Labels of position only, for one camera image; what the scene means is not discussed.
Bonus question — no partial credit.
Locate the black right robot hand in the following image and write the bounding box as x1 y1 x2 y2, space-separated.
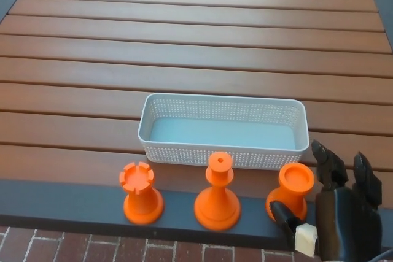
268 139 384 262

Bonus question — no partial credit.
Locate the orange stout smooth-topped chess piece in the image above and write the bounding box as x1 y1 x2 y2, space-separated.
265 162 316 223

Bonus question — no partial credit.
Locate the orange tall slender chess piece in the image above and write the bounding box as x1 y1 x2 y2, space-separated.
193 151 242 231

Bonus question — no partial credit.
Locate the white perforated plastic basket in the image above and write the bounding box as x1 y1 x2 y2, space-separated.
137 92 310 171

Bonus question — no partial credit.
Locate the orange notched rook chess piece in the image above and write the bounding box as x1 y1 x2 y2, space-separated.
119 161 165 225

